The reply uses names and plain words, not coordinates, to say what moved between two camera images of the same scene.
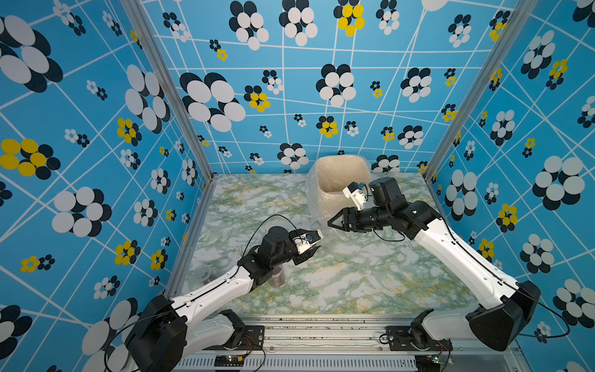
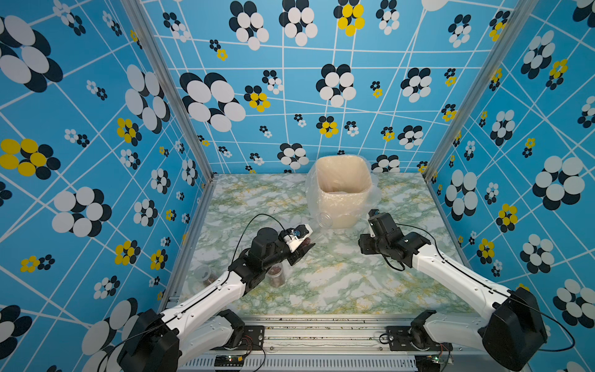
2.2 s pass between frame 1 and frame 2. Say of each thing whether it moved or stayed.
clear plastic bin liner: stayed
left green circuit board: stayed
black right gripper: moved
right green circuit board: stayed
